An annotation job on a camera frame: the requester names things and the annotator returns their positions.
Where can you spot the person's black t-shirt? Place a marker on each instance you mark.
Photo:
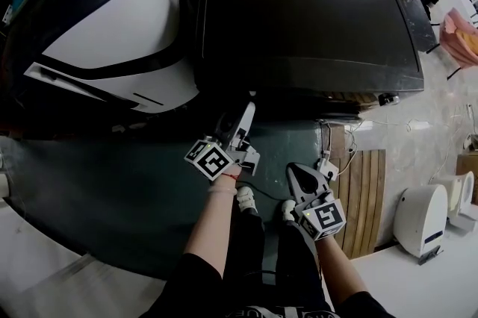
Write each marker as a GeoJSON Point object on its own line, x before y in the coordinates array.
{"type": "Point", "coordinates": [186, 283]}

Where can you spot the white and black machine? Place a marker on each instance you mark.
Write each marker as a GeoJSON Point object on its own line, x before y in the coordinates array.
{"type": "Point", "coordinates": [112, 29]}

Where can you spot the person's right white shoe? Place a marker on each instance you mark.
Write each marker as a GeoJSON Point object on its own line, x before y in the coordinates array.
{"type": "Point", "coordinates": [288, 210]}

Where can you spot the small cardboard box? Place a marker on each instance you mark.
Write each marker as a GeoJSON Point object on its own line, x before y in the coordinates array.
{"type": "Point", "coordinates": [468, 167]}

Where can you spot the person's black trousers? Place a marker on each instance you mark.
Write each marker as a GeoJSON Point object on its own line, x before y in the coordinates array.
{"type": "Point", "coordinates": [246, 238]}

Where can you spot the wooden slat pallet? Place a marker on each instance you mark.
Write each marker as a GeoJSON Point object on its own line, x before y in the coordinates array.
{"type": "Point", "coordinates": [358, 204]}

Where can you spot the person's right forearm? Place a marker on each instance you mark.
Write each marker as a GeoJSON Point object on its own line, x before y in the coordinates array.
{"type": "Point", "coordinates": [338, 264]}

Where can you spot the pink cloth covered chair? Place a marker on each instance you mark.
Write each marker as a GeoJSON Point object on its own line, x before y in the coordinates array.
{"type": "Point", "coordinates": [459, 38]}

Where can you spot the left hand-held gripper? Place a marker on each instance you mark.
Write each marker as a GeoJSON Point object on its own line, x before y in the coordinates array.
{"type": "Point", "coordinates": [211, 159]}

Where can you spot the person's left forearm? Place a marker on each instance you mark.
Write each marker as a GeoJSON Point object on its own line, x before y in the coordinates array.
{"type": "Point", "coordinates": [209, 223]}

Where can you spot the white power adapter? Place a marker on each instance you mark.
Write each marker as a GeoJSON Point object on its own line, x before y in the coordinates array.
{"type": "Point", "coordinates": [327, 168]}

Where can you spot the white device with blue label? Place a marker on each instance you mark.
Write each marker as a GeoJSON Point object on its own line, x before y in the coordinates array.
{"type": "Point", "coordinates": [420, 219]}

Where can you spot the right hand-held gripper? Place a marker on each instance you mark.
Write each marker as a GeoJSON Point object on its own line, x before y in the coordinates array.
{"type": "Point", "coordinates": [323, 219]}

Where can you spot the silver washing machine knob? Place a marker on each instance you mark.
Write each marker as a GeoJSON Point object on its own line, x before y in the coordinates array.
{"type": "Point", "coordinates": [388, 99]}

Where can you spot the white toilet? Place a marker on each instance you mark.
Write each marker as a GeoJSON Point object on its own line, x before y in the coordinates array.
{"type": "Point", "coordinates": [457, 193]}

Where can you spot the person's white shoe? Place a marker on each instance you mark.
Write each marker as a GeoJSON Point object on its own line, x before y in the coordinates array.
{"type": "Point", "coordinates": [246, 200]}
{"type": "Point", "coordinates": [288, 210]}

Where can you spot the person's left white shoe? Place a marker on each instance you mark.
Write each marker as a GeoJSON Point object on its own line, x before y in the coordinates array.
{"type": "Point", "coordinates": [246, 200]}

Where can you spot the white cabinet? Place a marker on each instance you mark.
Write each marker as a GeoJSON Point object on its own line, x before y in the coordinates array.
{"type": "Point", "coordinates": [56, 279]}

